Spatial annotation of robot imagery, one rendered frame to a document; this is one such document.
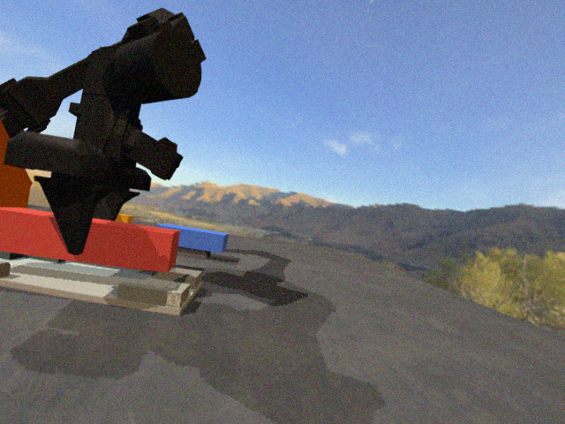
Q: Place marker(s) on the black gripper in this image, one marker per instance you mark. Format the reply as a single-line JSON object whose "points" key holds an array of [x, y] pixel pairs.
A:
{"points": [[84, 183]]}

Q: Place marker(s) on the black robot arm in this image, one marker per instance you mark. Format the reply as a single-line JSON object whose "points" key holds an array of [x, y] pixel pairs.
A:
{"points": [[156, 61]]}

